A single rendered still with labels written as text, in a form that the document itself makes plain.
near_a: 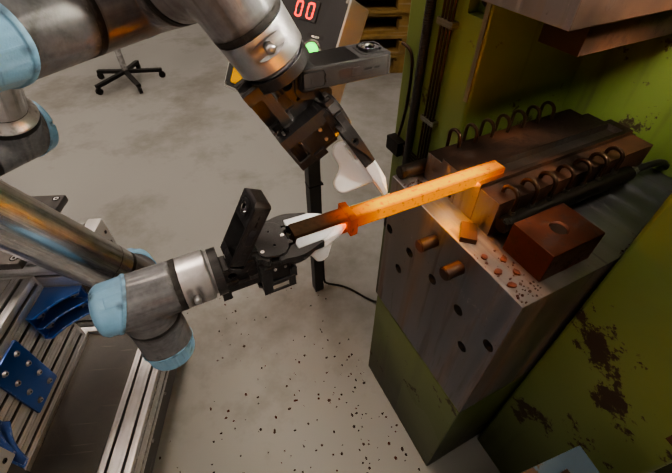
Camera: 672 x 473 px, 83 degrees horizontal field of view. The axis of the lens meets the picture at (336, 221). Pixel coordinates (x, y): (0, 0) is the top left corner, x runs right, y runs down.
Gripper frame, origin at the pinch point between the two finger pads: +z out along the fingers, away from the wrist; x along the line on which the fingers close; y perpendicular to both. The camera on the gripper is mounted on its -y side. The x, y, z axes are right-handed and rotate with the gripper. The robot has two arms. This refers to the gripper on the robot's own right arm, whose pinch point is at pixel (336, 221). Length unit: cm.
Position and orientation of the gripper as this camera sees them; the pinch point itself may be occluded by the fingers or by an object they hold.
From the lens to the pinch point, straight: 60.4
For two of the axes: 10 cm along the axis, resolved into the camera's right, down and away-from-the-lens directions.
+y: -0.1, 7.3, 6.9
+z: 9.0, -3.0, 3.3
